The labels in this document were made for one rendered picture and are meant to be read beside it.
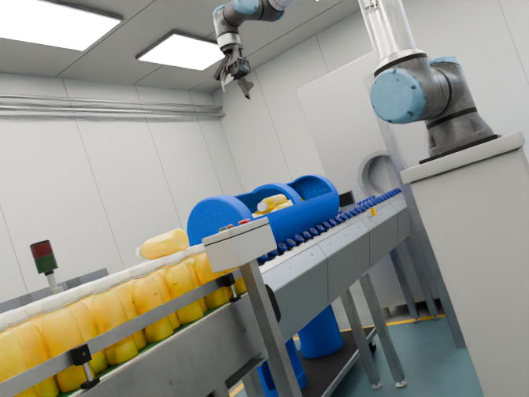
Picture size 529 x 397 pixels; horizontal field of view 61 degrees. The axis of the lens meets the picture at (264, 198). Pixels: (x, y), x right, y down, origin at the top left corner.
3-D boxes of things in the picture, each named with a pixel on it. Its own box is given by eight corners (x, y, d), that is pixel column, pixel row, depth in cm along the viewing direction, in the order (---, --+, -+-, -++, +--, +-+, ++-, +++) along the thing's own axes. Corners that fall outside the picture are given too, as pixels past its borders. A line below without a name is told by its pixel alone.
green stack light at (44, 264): (62, 266, 150) (57, 252, 150) (44, 272, 145) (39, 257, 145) (52, 270, 153) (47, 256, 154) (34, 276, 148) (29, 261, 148)
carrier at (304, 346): (339, 336, 312) (300, 350, 311) (298, 216, 315) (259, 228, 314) (347, 348, 284) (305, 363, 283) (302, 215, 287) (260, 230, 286)
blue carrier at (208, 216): (345, 222, 233) (333, 168, 233) (256, 268, 159) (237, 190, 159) (297, 230, 249) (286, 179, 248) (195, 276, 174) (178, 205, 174)
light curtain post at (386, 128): (468, 343, 268) (374, 74, 274) (467, 347, 263) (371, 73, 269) (458, 344, 272) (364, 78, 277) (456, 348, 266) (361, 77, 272)
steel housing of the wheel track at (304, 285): (420, 231, 334) (405, 187, 335) (276, 365, 150) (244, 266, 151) (383, 240, 349) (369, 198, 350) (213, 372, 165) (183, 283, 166)
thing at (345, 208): (360, 213, 273) (351, 189, 274) (357, 215, 270) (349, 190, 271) (345, 218, 279) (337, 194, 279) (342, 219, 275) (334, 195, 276)
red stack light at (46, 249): (57, 252, 150) (54, 240, 150) (39, 257, 145) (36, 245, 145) (47, 256, 154) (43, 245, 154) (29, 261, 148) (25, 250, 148)
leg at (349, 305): (383, 384, 252) (346, 277, 254) (380, 390, 247) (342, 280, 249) (374, 385, 255) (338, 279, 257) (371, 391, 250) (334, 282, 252)
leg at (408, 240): (441, 317, 328) (412, 234, 330) (439, 319, 323) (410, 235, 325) (433, 317, 331) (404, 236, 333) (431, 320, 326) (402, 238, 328)
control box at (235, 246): (278, 248, 135) (267, 215, 135) (241, 266, 118) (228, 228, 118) (252, 255, 140) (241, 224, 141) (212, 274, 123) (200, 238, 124)
